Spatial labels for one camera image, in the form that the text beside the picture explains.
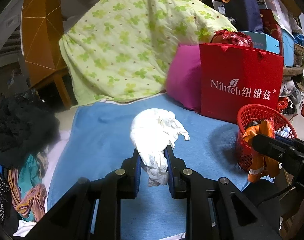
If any black fuzzy garment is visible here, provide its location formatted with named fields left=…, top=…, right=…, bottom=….
left=0, top=89, right=60, bottom=168

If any red Nilrich paper bag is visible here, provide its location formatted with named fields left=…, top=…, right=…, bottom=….
left=199, top=43, right=284, bottom=124

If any green floral quilt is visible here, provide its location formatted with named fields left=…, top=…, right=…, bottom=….
left=59, top=0, right=235, bottom=105

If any colourful clothes pile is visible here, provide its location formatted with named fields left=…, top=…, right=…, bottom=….
left=0, top=152, right=48, bottom=235

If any red plastic bag in bag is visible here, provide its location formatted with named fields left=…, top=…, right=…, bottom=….
left=211, top=29, right=253, bottom=48

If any blue blanket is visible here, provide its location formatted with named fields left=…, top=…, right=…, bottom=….
left=48, top=94, right=249, bottom=239

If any orange plastic wrapper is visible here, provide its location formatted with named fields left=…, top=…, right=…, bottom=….
left=242, top=118, right=280, bottom=183

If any red mesh waste basket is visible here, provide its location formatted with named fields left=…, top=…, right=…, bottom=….
left=236, top=104, right=297, bottom=171

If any magenta pillow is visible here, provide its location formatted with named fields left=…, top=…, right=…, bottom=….
left=165, top=44, right=201, bottom=113

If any navy bag orange strap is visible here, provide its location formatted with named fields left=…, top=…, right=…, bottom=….
left=220, top=0, right=264, bottom=33

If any white tissue paper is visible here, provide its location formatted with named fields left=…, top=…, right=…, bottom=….
left=130, top=108, right=190, bottom=187

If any light blue cardboard box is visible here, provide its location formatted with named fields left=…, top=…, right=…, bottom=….
left=241, top=31, right=280, bottom=55

